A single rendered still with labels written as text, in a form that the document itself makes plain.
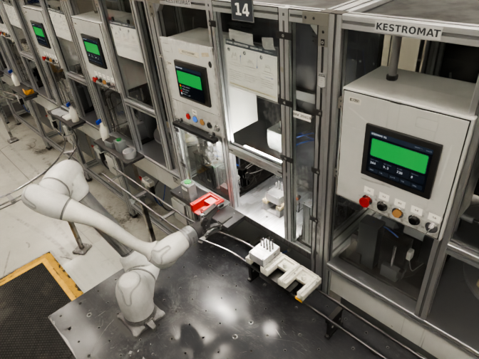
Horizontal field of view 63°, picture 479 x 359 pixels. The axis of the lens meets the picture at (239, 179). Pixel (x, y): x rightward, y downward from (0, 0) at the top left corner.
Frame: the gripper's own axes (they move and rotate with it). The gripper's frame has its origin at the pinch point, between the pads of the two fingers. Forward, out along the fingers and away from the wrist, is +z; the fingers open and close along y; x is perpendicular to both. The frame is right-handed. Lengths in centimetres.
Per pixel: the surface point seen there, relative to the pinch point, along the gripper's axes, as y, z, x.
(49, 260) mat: -111, -58, 178
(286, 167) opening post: 22.4, 22.6, -20.3
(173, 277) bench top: -44, -24, 24
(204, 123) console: 29.2, 20.1, 34.1
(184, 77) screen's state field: 53, 18, 42
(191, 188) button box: -11.8, 10.3, 43.0
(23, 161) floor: -112, -11, 378
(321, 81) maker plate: 67, 21, -39
